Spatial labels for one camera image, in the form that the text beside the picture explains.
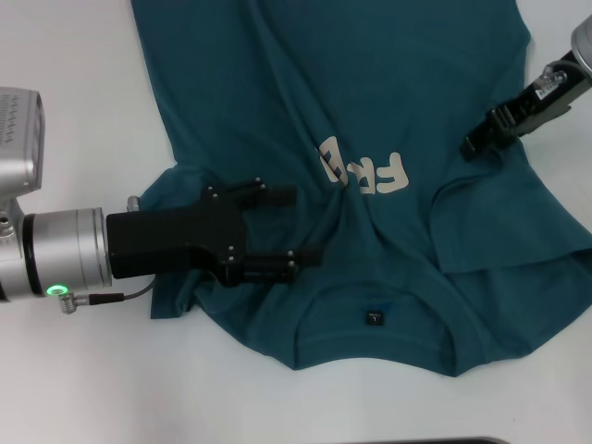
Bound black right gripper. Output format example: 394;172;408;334
460;49;592;163

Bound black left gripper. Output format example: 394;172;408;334
105;177;324;287

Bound teal t-shirt with cream letters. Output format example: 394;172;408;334
129;0;592;378

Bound grey left arm cable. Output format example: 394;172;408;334
57;277;156;316

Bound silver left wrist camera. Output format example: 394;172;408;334
0;86;46;198

